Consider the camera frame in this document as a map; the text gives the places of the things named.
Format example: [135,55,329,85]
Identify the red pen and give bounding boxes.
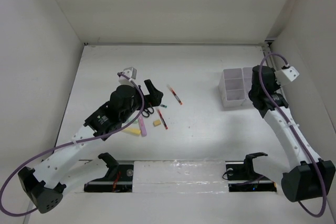
[156,109,168,130]
[166,84,183,105]

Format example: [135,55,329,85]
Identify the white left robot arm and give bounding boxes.
[18,79,163,214]

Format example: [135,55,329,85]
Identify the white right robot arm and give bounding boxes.
[243,65,335,202]

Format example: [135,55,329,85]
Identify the yellow eraser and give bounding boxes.
[153,120,161,126]

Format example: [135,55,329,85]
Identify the white divided organizer left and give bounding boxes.
[218,68,246,108]

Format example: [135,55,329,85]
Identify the yellow highlighter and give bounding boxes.
[122,127,141,136]

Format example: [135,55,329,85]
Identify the pink highlighter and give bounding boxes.
[138,116,147,137]

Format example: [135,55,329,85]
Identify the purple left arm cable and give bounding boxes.
[0,74,145,218]

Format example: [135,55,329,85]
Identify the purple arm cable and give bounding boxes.
[259,53,330,218]
[0,74,145,218]

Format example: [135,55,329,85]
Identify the black handled scissors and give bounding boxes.
[142,106,154,118]

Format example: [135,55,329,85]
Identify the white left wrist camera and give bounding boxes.
[117,67,137,85]

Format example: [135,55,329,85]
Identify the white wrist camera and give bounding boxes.
[275,66,299,87]
[117,67,137,85]

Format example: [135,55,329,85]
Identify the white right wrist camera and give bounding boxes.
[275,66,299,87]

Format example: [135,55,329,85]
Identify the aluminium rail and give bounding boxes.
[261,40,286,98]

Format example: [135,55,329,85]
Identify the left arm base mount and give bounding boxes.
[83,153,134,193]

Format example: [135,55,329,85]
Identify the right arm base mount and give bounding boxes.
[222,152,277,193]

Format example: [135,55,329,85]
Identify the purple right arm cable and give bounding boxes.
[259,53,330,218]

